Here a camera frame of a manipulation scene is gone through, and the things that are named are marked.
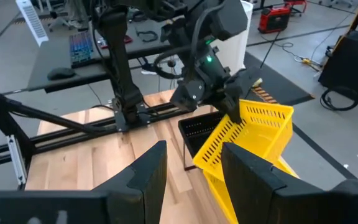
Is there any black floor mat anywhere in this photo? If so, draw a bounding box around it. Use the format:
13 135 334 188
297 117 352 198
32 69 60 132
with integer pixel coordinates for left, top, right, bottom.
243 51 315 106

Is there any black computer mouse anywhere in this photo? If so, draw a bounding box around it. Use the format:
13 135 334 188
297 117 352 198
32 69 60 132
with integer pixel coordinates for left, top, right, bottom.
47 67 77 82

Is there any red equipment box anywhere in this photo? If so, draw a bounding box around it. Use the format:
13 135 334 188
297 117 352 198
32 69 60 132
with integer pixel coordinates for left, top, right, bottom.
257 4 292 34

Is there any white perforated panel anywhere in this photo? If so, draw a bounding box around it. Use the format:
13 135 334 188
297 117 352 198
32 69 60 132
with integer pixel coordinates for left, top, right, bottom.
15 0 50 47

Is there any office chair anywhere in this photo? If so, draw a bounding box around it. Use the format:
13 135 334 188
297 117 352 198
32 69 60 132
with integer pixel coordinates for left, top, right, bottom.
40 0 88 32

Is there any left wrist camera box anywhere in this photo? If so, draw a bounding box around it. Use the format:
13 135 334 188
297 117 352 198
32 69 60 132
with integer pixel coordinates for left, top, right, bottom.
169 79 205 112

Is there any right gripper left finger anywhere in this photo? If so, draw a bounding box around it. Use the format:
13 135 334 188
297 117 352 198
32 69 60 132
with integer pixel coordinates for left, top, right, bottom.
92 140 168 224

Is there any yellow and black post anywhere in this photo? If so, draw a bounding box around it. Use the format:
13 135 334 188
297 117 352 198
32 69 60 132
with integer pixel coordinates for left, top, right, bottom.
321 0 358 73

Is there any black office desk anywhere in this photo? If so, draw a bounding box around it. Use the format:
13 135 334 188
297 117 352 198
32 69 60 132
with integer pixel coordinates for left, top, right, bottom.
26 17 183 94

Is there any red cart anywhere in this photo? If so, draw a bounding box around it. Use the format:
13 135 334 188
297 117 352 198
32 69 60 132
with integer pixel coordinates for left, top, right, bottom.
283 0 308 17

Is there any white cable with yellow plug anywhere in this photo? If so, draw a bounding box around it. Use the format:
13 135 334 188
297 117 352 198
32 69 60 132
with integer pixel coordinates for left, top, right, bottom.
259 32 323 72

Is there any backlit computer keyboard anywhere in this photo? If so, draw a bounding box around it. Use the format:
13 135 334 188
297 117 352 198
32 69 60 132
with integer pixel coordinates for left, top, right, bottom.
68 30 95 68

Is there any yellow plastic slotted basket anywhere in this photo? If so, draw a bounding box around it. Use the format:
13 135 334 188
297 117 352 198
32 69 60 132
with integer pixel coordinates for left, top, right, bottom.
192 98 295 182
202 155 300 224

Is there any thin black floor cable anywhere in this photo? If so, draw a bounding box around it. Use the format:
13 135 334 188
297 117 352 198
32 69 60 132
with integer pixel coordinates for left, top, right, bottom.
259 30 281 69

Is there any small red item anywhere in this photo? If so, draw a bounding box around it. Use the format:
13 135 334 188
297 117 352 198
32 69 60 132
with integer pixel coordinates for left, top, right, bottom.
99 34 133 50

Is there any white cylindrical bin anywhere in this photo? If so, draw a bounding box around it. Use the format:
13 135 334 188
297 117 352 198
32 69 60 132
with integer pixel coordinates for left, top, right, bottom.
209 0 254 76

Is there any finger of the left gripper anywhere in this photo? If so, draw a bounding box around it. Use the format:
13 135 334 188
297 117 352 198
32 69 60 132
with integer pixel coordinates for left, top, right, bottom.
218 93 244 124
230 67 262 100

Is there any coiled black floor cable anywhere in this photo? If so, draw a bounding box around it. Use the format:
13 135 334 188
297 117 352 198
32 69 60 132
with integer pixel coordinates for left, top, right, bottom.
319 86 358 112

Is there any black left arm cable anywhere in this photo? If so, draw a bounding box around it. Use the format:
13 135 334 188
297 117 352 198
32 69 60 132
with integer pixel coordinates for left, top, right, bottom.
152 6 226 80

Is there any silver metal bracket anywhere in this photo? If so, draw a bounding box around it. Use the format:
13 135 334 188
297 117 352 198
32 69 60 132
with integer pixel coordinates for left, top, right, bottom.
6 134 28 187

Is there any black plastic slotted basket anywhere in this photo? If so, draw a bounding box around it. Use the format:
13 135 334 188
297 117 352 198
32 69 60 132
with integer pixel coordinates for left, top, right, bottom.
178 111 227 167

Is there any black looped strap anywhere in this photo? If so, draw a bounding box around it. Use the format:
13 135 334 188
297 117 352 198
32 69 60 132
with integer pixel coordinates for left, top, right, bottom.
135 29 160 44

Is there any black cabinet box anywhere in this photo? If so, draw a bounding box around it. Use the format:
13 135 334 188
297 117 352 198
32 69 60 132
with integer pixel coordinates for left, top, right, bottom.
318 29 358 110

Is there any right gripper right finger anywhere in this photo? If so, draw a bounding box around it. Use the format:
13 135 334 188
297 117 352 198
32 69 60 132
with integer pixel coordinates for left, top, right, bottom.
221 142 287 224

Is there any orange striped floor tape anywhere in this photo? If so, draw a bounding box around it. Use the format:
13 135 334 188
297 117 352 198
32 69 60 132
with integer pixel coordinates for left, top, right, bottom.
250 77 280 105

